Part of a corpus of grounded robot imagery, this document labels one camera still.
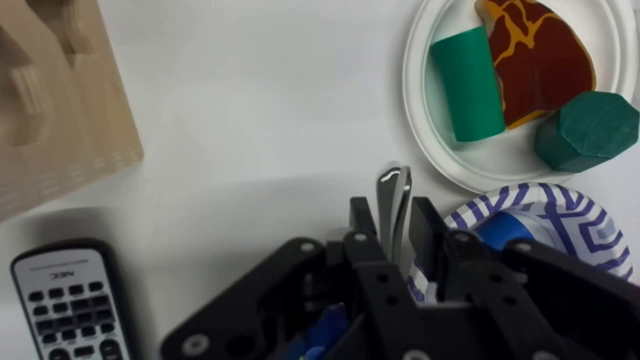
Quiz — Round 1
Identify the wooden shape sorter box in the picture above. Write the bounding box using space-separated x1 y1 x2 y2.
0 0 146 222

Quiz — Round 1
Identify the green cylinder block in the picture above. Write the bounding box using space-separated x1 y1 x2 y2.
427 26 507 145

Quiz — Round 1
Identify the blue patterned paper plate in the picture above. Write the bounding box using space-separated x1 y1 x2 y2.
406 182 636 303

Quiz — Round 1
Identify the brown giraffe pattern piece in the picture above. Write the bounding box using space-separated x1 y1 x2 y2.
474 0 598 131

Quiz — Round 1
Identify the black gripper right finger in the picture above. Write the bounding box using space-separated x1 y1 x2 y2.
407 196 558 360

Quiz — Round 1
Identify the dark green octagon block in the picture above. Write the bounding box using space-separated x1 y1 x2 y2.
534 91 640 175

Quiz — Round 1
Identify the metal spoon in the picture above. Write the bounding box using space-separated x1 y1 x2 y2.
376 164 413 268

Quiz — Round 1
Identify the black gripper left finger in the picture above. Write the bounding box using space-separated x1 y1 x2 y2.
340 196 432 360

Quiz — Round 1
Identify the white foam plate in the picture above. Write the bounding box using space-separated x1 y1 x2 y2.
400 0 640 196

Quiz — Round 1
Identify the grey black remote control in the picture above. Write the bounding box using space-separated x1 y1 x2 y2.
8 239 135 360

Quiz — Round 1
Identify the blue cylinder block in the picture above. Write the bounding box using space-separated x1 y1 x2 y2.
475 212 542 252

